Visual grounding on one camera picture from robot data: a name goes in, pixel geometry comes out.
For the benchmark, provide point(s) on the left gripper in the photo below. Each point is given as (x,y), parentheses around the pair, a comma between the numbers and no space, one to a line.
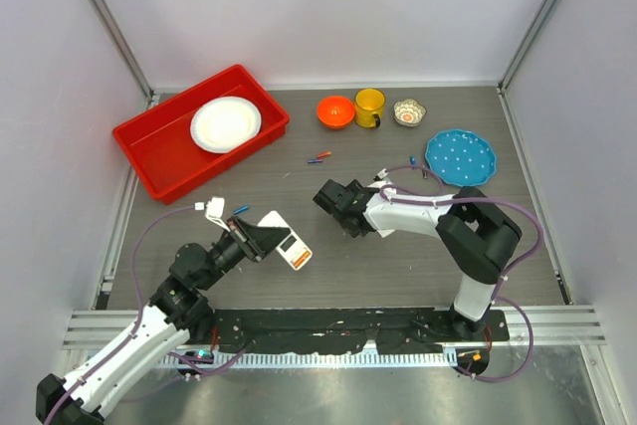
(255,241)

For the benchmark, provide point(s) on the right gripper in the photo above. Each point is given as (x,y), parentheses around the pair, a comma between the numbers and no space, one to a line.
(355,187)

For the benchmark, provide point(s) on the white remote control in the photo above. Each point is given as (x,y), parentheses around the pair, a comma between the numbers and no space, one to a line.
(292,246)

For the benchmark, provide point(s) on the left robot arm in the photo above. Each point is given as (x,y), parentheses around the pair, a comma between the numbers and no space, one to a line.
(173,314)

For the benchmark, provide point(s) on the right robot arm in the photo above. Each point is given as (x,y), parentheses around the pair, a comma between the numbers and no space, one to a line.
(478,235)

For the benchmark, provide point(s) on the blue battery by left gripper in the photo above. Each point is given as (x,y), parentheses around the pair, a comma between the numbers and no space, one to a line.
(241,209)

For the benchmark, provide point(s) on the orange bowl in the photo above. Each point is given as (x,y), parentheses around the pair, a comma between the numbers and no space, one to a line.
(335,112)

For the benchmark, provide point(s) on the yellow mug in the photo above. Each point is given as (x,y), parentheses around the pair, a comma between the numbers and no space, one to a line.
(369,106)

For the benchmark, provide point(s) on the patterned small bowl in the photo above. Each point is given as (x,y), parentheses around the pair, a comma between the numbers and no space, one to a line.
(409,112)

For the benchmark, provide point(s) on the white paper plate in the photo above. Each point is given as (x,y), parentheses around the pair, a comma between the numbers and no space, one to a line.
(225,123)

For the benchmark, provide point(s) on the blue dotted plate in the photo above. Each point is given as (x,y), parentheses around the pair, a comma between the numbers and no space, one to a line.
(461,158)

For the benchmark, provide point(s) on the red plastic bin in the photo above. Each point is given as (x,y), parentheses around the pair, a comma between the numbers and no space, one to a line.
(159,146)

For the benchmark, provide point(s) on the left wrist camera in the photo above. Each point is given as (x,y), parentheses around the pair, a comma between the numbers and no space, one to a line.
(213,210)

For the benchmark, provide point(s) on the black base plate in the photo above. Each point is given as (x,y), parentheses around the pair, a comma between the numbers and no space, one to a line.
(342,331)

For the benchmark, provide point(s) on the white cable duct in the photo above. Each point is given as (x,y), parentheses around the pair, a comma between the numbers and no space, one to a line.
(367,358)

